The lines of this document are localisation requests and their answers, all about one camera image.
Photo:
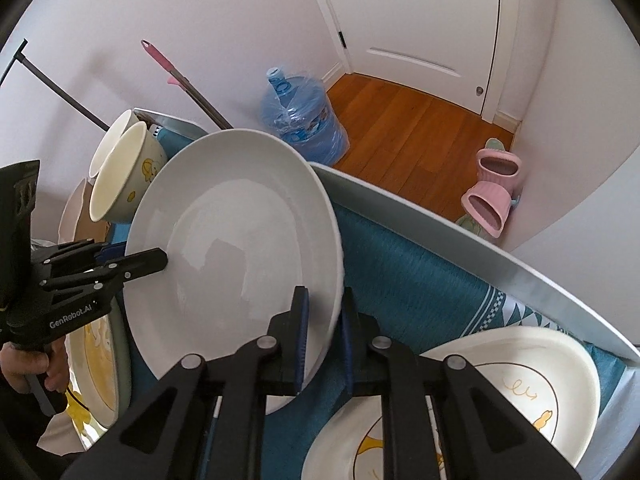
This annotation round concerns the white duck cartoon plate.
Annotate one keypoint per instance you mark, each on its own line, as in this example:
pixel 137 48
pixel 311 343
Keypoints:
pixel 100 367

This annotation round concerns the white entrance door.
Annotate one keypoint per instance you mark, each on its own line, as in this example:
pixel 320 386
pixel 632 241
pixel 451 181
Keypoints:
pixel 458 50

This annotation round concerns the black clothes rack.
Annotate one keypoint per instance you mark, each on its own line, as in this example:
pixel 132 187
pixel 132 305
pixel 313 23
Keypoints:
pixel 19 57

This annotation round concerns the teal patterned tablecloth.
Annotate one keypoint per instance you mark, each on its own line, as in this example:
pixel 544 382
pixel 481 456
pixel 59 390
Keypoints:
pixel 417 298

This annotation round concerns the blue water jug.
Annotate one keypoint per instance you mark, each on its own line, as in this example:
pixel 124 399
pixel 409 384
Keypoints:
pixel 298 111

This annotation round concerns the plain white plate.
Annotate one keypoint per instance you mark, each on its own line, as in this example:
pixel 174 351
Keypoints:
pixel 244 220

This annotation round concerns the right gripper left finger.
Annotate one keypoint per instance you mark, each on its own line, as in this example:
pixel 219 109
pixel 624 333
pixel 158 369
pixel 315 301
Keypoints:
pixel 205 418

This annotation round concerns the white folding table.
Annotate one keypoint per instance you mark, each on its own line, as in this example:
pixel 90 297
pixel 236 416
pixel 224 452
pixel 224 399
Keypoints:
pixel 470 253

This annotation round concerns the beige square plastic bowl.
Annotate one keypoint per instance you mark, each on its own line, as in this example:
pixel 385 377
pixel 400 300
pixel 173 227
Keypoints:
pixel 75 224

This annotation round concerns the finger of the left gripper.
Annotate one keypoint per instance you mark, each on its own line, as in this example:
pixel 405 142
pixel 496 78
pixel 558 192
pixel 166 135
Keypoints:
pixel 142 264

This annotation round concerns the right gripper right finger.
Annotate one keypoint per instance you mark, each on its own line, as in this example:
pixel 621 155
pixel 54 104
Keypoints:
pixel 441 419

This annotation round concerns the pink handled mop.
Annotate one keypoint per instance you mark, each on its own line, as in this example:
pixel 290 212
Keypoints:
pixel 210 111

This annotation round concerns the cream duck pattern bowl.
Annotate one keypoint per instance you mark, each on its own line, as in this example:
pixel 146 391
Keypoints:
pixel 128 171

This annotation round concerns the yellow centre duck plate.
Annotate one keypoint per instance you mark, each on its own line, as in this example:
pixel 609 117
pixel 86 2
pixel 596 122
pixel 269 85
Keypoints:
pixel 512 403

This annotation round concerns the white ceramic bowl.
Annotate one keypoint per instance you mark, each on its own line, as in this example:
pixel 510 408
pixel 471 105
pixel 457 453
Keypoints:
pixel 113 133

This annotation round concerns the person's left hand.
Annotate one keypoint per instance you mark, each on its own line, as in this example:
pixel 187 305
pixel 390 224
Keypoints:
pixel 17 364

